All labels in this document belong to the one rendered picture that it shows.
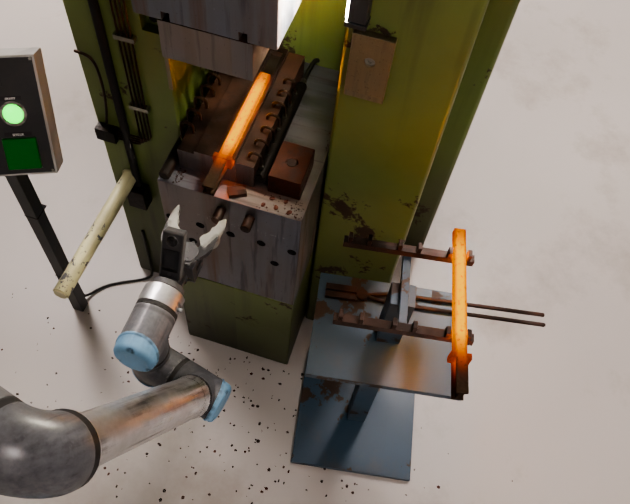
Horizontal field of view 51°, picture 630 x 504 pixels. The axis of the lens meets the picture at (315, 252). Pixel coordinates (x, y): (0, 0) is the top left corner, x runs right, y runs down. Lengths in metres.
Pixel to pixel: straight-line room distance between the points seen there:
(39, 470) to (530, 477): 1.83
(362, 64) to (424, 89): 0.15
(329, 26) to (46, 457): 1.33
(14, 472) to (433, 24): 1.05
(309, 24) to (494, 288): 1.34
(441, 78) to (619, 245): 1.76
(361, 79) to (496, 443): 1.45
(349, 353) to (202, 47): 0.83
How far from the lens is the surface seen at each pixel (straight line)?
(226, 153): 1.61
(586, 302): 2.83
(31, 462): 0.94
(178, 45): 1.42
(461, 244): 1.60
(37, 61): 1.65
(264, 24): 1.29
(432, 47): 1.40
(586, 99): 3.58
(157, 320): 1.36
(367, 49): 1.41
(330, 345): 1.71
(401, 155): 1.63
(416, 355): 1.74
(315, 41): 1.92
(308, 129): 1.80
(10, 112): 1.67
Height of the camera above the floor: 2.23
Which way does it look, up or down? 58 degrees down
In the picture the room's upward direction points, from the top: 8 degrees clockwise
